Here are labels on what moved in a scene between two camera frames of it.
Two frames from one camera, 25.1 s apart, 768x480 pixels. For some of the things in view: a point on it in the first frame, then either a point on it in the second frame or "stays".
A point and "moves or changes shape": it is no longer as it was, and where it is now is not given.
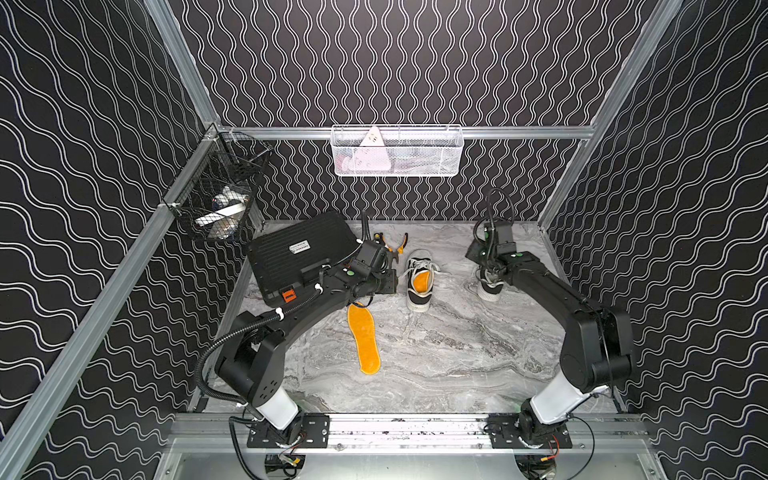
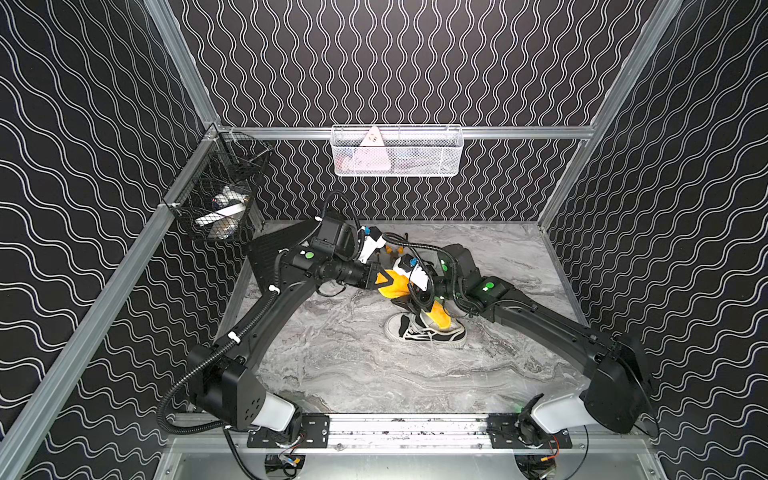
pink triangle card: x=373 y=138 stays
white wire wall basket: x=397 y=150 stays
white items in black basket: x=224 y=220 stays
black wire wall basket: x=212 y=196 stays
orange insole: x=362 y=325 -> x=400 y=288
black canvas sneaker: x=491 y=284 moves or changes shape
